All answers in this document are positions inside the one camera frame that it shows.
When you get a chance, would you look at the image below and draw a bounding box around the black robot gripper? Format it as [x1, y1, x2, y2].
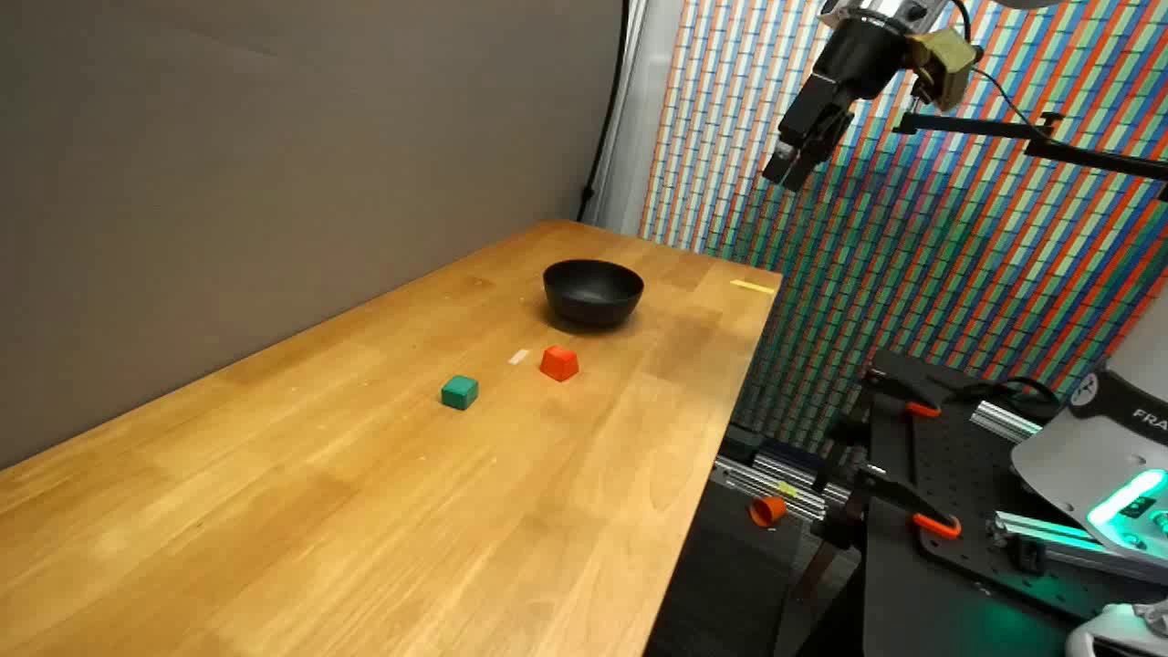
[760, 12, 912, 193]

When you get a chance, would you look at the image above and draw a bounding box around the orange block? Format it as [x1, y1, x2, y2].
[537, 344, 583, 387]

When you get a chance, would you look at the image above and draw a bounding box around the green block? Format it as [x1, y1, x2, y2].
[437, 372, 482, 414]

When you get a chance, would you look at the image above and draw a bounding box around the white grey robot base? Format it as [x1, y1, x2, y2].
[1008, 306, 1168, 570]

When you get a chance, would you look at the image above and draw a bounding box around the black bowl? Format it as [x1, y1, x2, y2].
[538, 257, 645, 331]

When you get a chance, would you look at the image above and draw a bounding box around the colourful patterned backdrop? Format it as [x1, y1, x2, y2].
[635, 0, 1168, 457]

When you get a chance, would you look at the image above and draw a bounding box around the black clamp orange tip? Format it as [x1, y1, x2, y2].
[856, 364, 950, 427]

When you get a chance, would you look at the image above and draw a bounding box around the orange clamp knob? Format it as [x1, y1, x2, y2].
[744, 488, 793, 532]

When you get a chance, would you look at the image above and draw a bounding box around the black mounting plate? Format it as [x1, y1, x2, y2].
[856, 348, 1168, 657]

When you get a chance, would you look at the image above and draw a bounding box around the white device housing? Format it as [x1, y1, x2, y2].
[1066, 600, 1168, 657]

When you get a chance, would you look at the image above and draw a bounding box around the tan wrist camera box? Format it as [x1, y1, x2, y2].
[909, 27, 985, 109]

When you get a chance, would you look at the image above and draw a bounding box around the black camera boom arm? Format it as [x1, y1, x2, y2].
[890, 107, 1168, 205]

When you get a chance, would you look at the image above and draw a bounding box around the aluminium rail yellow label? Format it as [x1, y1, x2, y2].
[708, 454, 852, 524]

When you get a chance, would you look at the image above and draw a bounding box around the short aluminium rail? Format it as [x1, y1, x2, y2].
[968, 396, 1051, 446]

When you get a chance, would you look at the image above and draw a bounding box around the black clamp orange handle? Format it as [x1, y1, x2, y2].
[846, 465, 968, 546]

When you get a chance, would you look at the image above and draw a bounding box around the aluminium rail green lit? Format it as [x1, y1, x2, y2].
[989, 506, 1168, 592]

